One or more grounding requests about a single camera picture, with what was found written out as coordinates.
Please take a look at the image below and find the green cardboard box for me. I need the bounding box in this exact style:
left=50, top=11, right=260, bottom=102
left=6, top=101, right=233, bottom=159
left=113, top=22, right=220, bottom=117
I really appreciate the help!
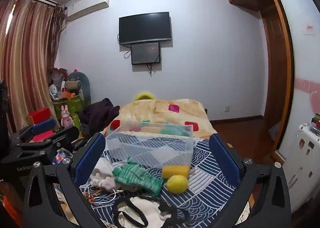
left=53, top=95, right=85, bottom=131

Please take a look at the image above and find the green knitted glove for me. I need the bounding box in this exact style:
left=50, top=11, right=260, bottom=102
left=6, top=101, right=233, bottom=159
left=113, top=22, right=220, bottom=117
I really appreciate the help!
left=112, top=157, right=164, bottom=196

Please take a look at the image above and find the pile of assorted toys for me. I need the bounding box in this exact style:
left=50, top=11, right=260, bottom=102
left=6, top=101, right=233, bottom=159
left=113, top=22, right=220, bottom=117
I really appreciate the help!
left=49, top=67, right=83, bottom=100

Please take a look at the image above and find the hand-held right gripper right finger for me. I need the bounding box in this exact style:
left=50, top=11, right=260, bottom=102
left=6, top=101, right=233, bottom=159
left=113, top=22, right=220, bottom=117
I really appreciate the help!
left=209, top=133, right=292, bottom=228

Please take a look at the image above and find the white cord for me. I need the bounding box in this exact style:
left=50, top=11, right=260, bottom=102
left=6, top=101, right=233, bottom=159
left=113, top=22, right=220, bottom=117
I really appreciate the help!
left=80, top=183, right=123, bottom=205

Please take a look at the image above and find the dark clothing heap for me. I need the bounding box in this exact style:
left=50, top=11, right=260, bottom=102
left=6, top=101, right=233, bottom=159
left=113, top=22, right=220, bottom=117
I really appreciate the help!
left=79, top=98, right=121, bottom=136

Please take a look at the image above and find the white air conditioner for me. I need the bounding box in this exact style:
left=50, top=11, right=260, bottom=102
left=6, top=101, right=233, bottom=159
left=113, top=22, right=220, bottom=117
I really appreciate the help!
left=65, top=0, right=110, bottom=22

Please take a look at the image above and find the pink rabbit toy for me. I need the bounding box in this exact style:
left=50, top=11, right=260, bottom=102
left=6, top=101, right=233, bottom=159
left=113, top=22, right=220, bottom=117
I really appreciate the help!
left=61, top=105, right=73, bottom=128

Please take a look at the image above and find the red box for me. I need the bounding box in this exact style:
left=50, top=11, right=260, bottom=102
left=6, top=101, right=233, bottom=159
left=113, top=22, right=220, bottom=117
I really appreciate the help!
left=27, top=108, right=51, bottom=125

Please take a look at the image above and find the orange printed blanket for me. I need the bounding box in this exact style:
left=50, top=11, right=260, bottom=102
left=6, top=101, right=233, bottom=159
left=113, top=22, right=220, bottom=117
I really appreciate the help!
left=100, top=98, right=218, bottom=141

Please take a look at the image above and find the clear plastic storage box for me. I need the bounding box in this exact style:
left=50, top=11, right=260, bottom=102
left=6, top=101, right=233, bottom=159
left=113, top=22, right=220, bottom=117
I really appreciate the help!
left=105, top=120, right=194, bottom=170

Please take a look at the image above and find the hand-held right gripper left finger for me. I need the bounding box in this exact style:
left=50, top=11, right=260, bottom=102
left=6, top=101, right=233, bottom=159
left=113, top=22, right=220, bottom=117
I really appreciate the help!
left=22, top=133, right=107, bottom=228

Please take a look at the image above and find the yellow round object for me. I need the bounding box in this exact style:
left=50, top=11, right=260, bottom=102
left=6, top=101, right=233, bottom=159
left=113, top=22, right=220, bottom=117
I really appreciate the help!
left=134, top=91, right=157, bottom=102

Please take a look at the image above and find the grey-green plush bolster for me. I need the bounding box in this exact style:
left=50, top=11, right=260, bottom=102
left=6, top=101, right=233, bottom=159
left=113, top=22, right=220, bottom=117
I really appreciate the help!
left=67, top=71, right=91, bottom=106

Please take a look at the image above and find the white bag with black strap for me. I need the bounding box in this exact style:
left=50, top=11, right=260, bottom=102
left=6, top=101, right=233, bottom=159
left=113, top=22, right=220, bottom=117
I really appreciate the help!
left=111, top=195, right=190, bottom=228

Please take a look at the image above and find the small black wall monitor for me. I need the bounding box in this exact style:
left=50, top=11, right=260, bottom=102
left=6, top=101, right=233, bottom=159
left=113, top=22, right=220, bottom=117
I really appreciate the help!
left=131, top=42, right=161, bottom=65

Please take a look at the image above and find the pink heart decoration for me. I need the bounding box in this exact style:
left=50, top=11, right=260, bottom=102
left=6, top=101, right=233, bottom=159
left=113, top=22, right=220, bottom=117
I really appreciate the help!
left=309, top=90, right=320, bottom=116

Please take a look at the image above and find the striped brown curtain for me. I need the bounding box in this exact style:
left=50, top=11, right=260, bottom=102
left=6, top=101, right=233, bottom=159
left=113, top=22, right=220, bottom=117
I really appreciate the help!
left=0, top=0, right=63, bottom=133

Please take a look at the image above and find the yellow soft ball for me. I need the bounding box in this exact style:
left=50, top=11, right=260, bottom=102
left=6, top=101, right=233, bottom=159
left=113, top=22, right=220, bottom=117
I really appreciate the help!
left=166, top=175, right=188, bottom=193

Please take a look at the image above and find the white crumpled cloth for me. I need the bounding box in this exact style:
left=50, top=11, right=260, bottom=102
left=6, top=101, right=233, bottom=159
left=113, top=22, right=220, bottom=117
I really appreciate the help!
left=90, top=158, right=123, bottom=192

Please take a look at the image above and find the black wall television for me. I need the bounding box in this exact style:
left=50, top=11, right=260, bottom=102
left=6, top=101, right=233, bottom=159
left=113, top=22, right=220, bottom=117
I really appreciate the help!
left=119, top=12, right=172, bottom=45

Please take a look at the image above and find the white cabinet with stickers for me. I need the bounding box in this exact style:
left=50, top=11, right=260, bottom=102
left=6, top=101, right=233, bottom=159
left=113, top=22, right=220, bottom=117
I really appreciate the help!
left=277, top=123, right=320, bottom=213

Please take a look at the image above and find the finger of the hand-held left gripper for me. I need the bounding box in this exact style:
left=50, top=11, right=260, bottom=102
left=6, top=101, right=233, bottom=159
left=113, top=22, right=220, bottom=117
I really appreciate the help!
left=10, top=119, right=57, bottom=143
left=15, top=125, right=80, bottom=155

